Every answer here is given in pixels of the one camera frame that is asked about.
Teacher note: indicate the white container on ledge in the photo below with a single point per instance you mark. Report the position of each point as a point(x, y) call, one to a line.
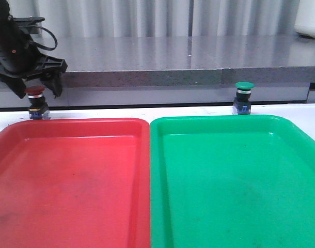
point(305, 18)

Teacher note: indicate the red mushroom push button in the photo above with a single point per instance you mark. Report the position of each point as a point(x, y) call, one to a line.
point(39, 109)

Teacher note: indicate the grey stone ledge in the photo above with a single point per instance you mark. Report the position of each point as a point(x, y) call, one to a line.
point(184, 70)

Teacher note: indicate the green mushroom push button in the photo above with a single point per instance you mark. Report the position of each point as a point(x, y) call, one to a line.
point(241, 103)

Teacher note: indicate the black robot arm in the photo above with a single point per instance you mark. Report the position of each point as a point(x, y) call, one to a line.
point(30, 24)

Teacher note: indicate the red plastic tray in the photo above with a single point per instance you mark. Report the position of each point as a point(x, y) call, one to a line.
point(75, 183)

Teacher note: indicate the green plastic tray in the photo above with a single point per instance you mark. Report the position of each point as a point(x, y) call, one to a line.
point(231, 181)

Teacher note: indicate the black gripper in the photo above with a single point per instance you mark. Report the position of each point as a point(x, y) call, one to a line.
point(20, 59)

